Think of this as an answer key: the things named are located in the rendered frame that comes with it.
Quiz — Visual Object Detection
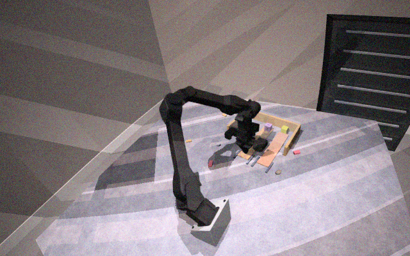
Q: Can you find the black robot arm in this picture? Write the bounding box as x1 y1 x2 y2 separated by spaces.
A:
159 86 261 227

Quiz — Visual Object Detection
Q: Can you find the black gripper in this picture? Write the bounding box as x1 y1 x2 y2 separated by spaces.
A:
224 125 268 154

